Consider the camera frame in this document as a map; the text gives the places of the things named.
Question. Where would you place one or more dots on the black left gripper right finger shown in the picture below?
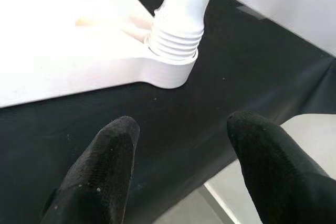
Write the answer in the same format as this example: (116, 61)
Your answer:
(278, 176)

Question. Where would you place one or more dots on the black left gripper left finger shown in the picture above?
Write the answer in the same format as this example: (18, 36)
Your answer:
(99, 176)

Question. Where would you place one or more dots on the white plastic table leg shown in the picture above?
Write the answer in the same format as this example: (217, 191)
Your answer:
(183, 11)

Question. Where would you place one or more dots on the black tablecloth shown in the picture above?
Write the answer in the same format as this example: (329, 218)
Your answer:
(210, 90)

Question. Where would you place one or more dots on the white plastic table top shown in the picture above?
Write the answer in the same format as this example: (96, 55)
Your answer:
(52, 64)

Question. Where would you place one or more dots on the grey tape patch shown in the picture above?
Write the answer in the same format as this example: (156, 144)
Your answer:
(250, 13)

